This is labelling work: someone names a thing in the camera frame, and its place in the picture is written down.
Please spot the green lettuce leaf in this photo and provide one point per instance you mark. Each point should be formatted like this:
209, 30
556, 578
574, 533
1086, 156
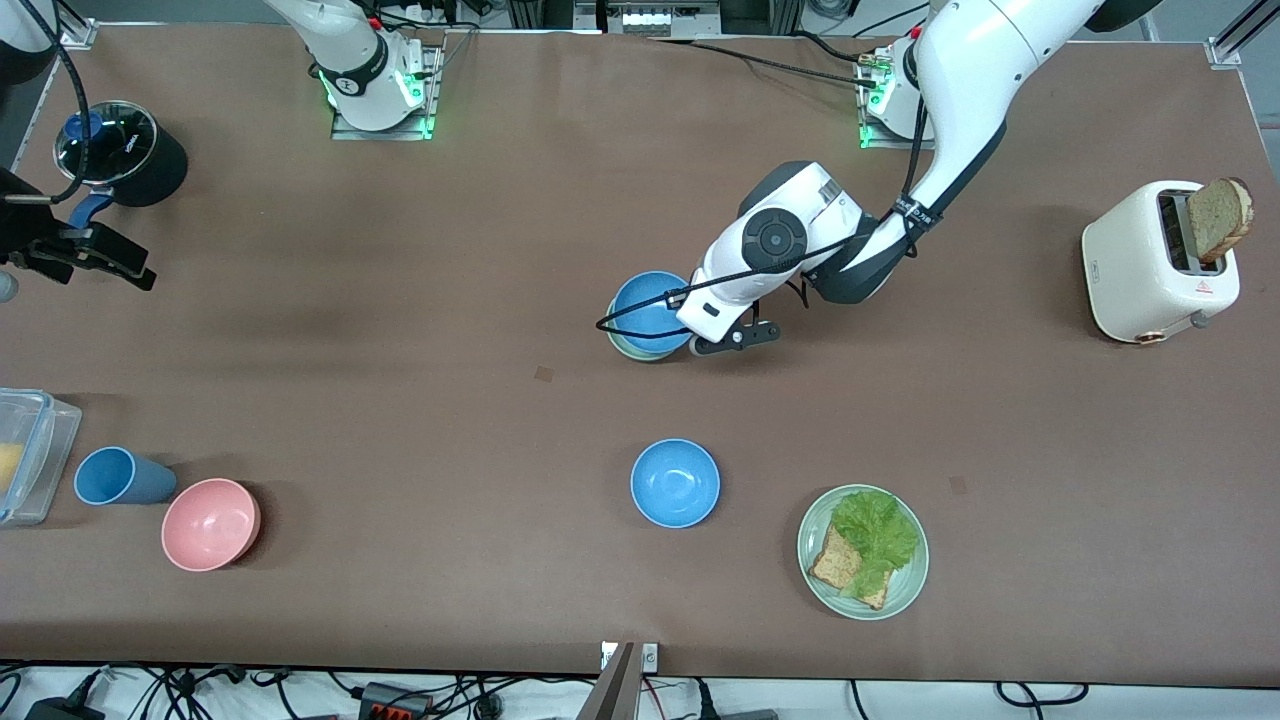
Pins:
875, 530

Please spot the grey camera mast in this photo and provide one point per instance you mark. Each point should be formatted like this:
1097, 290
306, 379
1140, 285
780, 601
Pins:
612, 690

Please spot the aluminium frame profile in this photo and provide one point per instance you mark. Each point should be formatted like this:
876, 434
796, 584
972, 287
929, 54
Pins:
1240, 35
75, 30

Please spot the glass pot lid blue knob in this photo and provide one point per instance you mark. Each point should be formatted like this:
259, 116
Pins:
105, 145

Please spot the green bowl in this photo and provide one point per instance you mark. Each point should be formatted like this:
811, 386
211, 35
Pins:
650, 356

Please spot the clear container with blue rim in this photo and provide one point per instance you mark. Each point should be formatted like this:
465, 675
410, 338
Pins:
45, 450

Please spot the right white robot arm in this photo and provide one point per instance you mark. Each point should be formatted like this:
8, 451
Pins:
350, 60

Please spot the black power adapter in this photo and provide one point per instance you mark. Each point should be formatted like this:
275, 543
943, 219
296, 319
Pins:
60, 712

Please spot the cream white toaster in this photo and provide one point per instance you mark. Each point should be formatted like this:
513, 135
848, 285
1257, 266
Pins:
1140, 270

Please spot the toast slice in toaster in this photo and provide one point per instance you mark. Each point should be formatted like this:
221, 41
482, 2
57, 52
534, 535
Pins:
1220, 215

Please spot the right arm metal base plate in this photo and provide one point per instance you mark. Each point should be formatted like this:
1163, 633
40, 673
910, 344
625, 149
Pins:
420, 130

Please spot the blue bowl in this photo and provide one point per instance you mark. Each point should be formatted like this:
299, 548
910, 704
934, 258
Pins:
640, 290
675, 483

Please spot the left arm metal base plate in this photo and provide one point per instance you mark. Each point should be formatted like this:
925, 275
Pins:
870, 135

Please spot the black power strip red switches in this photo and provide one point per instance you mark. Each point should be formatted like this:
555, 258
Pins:
395, 705

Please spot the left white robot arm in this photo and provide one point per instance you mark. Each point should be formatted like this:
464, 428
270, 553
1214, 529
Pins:
970, 80

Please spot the blue plastic cup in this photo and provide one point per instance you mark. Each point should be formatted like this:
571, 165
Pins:
105, 476

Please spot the white socket strip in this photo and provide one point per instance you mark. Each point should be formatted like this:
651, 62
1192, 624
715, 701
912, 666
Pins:
645, 18

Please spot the white mast bracket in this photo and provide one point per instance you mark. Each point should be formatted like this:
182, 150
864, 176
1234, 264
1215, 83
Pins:
650, 657

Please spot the brown bread slice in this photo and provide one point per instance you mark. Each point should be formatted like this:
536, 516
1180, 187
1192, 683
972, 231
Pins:
830, 565

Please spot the green plate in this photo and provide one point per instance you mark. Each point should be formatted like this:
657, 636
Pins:
905, 585

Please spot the yellow food in container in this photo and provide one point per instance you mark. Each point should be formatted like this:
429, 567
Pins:
8, 468

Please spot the pink bowl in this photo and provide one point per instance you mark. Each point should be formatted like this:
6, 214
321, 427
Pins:
210, 525

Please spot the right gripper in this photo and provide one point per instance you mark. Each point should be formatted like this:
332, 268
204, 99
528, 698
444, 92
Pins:
22, 232

